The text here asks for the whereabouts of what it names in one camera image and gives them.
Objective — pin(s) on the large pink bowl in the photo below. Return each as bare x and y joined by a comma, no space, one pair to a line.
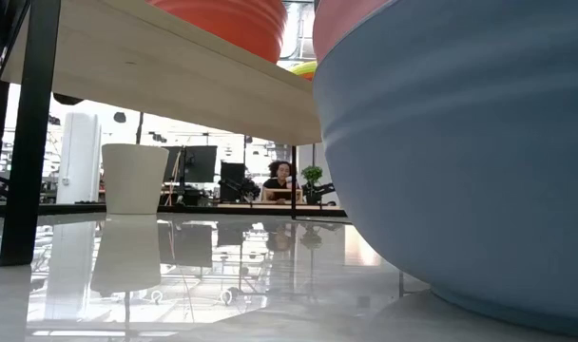
341,24

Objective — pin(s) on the large red bowl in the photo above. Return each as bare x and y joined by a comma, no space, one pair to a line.
232,24

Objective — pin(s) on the large blue bowl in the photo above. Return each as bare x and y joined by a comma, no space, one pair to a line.
460,180

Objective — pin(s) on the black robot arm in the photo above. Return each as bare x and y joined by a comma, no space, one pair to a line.
244,187

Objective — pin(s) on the small wooden shelf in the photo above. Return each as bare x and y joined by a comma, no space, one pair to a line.
282,195

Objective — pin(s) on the wooden shelf black metal legs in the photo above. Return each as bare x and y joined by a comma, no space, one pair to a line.
151,71

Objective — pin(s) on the person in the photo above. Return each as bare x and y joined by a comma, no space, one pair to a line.
279,181

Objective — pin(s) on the small leafy potted plant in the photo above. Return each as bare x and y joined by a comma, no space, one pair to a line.
312,173

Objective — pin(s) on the black monitor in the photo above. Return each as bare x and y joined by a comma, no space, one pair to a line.
232,178
201,164
173,164

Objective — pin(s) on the white cup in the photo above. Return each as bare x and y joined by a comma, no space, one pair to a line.
134,180

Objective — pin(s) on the black round lamp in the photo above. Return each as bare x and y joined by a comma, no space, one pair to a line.
120,117

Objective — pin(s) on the tall white column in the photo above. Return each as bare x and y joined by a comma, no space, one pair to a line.
80,157

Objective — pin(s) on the black table frame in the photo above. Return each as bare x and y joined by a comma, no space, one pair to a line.
80,208

